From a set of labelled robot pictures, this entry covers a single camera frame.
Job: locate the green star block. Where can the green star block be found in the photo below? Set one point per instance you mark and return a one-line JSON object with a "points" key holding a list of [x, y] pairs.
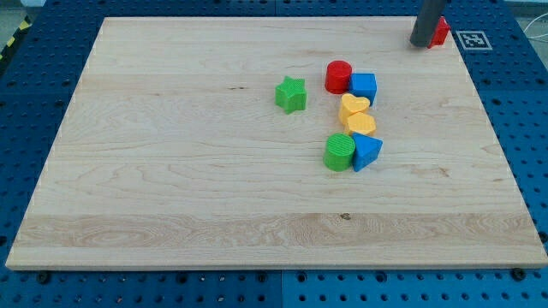
{"points": [[291, 95]]}

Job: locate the red star block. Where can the red star block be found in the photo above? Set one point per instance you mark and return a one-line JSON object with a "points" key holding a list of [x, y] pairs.
{"points": [[440, 33]]}

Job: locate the green cylinder block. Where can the green cylinder block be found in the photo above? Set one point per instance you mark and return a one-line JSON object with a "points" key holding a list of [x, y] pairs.
{"points": [[339, 152]]}

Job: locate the yellow heart block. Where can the yellow heart block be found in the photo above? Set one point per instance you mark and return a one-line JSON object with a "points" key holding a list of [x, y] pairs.
{"points": [[350, 105]]}

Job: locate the blue triangle block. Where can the blue triangle block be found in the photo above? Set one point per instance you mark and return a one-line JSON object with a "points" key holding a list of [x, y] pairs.
{"points": [[366, 150]]}

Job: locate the red cylinder block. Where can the red cylinder block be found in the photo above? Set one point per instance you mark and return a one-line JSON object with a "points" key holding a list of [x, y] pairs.
{"points": [[337, 77]]}

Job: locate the blue cube block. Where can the blue cube block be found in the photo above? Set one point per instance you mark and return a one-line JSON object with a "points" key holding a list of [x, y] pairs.
{"points": [[363, 85]]}

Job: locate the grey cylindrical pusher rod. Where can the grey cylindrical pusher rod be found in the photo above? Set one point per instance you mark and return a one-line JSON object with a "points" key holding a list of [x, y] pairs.
{"points": [[426, 22]]}

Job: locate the white fiducial marker tag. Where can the white fiducial marker tag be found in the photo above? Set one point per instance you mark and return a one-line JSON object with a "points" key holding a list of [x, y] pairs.
{"points": [[473, 40]]}

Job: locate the yellow black hazard tape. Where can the yellow black hazard tape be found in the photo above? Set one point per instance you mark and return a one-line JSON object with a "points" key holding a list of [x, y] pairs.
{"points": [[16, 39]]}

